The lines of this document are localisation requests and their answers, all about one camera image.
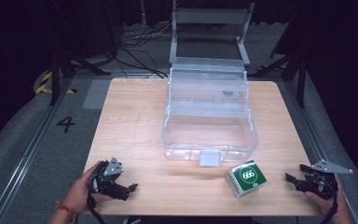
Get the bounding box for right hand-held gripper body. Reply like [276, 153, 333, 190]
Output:
[295, 159, 354, 200]

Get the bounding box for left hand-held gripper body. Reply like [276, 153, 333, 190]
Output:
[88, 157, 130, 198]

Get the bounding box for green and white box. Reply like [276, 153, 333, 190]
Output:
[224, 160, 268, 200]

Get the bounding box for clear plastic storage box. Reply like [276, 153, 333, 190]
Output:
[161, 56, 260, 166]

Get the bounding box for person's right hand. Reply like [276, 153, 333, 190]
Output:
[304, 178, 353, 224]

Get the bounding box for person's left hand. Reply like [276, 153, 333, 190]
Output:
[62, 161, 106, 214]

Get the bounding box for person's dark clothing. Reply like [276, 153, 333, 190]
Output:
[122, 216, 255, 224]

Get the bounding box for black stand leg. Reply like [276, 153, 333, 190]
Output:
[49, 43, 111, 106]
[250, 52, 309, 109]

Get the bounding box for grey metal stand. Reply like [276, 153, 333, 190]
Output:
[168, 0, 255, 67]

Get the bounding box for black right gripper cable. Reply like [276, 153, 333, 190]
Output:
[321, 186, 339, 224]

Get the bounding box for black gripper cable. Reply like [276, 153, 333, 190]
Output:
[86, 183, 106, 224]
[321, 186, 339, 224]

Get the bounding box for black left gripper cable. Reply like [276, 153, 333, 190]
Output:
[86, 183, 106, 224]

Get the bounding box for metal floor rail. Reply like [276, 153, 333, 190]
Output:
[283, 80, 358, 224]
[0, 77, 73, 224]

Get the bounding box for red bracelet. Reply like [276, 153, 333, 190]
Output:
[55, 201, 77, 220]

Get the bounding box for black floor cables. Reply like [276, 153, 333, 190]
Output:
[117, 22, 172, 78]

